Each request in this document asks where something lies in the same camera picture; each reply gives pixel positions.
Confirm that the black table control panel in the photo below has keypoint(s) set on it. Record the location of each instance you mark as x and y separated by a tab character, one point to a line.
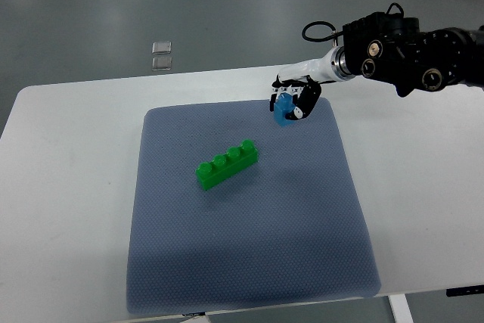
465	291

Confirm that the white table leg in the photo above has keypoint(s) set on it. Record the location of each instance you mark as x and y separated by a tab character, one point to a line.
400	308

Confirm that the upper metal floor plate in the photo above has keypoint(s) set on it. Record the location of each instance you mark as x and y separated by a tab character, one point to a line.
162	47

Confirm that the green four-stud toy brick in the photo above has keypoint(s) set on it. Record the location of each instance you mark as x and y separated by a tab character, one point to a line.
224	166

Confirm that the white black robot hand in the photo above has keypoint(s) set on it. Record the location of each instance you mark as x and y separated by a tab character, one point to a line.
303	81

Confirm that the lower metal floor plate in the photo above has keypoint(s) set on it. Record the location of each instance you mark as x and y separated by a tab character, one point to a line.
161	63

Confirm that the blue-grey textured mat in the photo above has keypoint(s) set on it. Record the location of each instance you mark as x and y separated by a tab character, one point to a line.
287	229

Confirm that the blue toy block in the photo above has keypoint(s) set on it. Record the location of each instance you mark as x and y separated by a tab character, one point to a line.
282	107

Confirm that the metal floor plate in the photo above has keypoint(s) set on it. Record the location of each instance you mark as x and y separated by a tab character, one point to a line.
161	63
162	47

